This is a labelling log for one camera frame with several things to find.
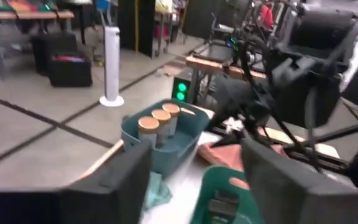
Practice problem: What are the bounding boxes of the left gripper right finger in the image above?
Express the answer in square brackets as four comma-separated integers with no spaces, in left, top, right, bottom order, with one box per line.
[241,138,358,224]

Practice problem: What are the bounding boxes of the black box with green lights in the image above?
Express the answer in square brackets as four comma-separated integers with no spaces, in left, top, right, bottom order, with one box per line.
[171,75,193,105]

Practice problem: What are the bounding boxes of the spice jar with wooden lid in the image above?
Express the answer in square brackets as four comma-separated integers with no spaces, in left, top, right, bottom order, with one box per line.
[162,102,181,138]
[137,116,160,149]
[151,108,172,146]

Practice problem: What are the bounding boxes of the teal plastic bin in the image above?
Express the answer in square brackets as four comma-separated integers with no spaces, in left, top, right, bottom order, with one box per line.
[190,164,264,224]

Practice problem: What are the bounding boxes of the wooden table with clutter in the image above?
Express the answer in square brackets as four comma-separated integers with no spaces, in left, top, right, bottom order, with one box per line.
[0,8,75,79]

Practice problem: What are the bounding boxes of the blue-grey plastic bin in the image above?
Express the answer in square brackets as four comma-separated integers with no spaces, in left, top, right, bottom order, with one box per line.
[121,98,211,179]

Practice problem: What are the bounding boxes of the black floor crate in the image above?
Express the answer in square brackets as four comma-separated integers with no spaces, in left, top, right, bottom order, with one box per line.
[30,32,79,76]
[47,55,93,88]

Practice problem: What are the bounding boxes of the black pillar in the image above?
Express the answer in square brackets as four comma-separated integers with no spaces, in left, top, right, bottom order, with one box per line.
[117,0,157,59]

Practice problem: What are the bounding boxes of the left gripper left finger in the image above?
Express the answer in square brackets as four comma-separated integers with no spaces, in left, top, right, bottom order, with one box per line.
[0,139,154,224]

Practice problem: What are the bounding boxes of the salmon pink cloth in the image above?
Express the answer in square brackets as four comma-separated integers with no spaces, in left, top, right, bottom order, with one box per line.
[196,142,289,190]

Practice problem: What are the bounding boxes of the wooden topped workbench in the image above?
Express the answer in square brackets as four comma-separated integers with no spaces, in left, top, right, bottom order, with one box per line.
[185,54,267,81]

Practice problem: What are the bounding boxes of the white pole on round base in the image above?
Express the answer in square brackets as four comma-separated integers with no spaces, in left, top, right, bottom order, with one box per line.
[99,26,125,108]

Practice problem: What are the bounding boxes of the light blue cloth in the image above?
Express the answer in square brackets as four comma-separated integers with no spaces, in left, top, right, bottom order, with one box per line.
[143,170,173,212]

